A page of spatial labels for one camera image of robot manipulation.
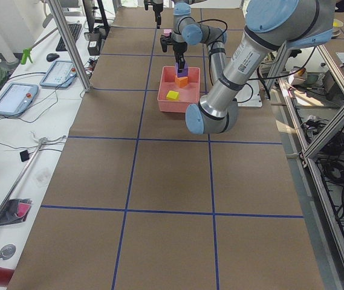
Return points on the pink plastic bin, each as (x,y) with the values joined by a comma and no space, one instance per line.
(190,94)

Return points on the green handled grabber tool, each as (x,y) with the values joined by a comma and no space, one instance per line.
(27,51)

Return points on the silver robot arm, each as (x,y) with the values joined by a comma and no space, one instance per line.
(268,24)
(174,1)

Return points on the black computer mouse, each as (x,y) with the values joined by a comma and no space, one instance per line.
(52,56)

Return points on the pink foam block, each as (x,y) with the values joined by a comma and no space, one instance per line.
(167,32)

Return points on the yellow foam block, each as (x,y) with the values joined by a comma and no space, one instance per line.
(173,95)

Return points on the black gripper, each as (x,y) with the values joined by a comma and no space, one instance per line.
(179,48)
(156,9)

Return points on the white pedestal column base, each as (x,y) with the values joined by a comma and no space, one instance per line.
(249,95)

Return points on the black computer monitor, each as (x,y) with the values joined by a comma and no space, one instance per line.
(90,9)

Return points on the orange foam block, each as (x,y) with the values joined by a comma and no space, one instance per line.
(181,82)

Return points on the pink and grey pouch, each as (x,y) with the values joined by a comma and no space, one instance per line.
(15,211)

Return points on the teach pendant tablet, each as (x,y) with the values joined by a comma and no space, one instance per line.
(17,98)
(61,74)

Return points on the near teach pendant tablet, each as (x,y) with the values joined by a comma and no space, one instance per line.
(17,98)

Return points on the aluminium frame post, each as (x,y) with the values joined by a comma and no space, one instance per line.
(69,41)

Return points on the black rectangular box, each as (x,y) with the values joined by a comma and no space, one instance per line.
(94,44)

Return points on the far teach pendant tablet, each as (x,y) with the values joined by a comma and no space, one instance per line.
(61,74)

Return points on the purple foam block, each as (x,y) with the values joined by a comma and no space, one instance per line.
(181,72)

